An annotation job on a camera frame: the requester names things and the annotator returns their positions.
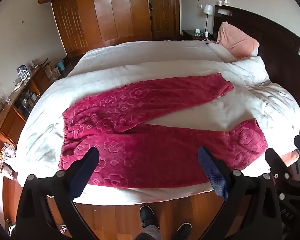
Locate dark wooden nightstand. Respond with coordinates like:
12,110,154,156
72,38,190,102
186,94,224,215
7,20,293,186
182,29,213,41

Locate dark wooden headboard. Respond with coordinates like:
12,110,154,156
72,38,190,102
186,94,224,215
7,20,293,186
212,5,300,130

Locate white bedside lamp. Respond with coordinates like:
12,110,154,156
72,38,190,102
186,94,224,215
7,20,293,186
202,4,213,37

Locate person's grey trouser leg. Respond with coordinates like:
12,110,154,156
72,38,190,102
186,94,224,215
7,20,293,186
135,225,163,240

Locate person's right dark slipper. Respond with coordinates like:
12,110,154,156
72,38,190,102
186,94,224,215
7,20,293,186
176,222,192,240

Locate pink pillow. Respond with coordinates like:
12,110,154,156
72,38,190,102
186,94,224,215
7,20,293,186
216,22,260,60

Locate cardboard box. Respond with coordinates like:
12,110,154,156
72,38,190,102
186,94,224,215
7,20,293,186
44,62,60,82

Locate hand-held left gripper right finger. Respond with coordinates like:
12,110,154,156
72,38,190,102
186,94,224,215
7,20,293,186
198,146,283,240

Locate clear electric kettle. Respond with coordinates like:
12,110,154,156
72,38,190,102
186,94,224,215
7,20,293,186
17,65,30,80

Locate person's left dark slipper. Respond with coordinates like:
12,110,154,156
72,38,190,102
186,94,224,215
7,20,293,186
139,206,158,228

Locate person's dark slipper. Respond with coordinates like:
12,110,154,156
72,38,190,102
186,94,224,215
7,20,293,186
139,206,158,228
176,222,192,240

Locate pile of plastic bags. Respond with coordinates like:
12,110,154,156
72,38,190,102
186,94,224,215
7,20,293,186
0,142,17,175

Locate wooden door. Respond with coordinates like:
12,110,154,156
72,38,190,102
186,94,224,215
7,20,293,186
147,0,180,40

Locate white pillow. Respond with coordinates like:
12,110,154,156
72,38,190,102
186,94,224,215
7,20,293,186
207,42,238,62

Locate magenta fleece pants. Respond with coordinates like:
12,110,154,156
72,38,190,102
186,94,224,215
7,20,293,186
59,72,268,189

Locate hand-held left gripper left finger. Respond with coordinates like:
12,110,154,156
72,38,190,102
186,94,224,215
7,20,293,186
16,146,100,240

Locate wooden wardrobe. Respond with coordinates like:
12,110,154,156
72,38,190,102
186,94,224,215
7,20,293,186
37,0,152,58

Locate wooden side cabinet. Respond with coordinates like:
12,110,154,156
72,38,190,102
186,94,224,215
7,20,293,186
0,60,55,153

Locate pink cloth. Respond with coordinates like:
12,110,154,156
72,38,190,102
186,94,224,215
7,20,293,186
281,150,300,167

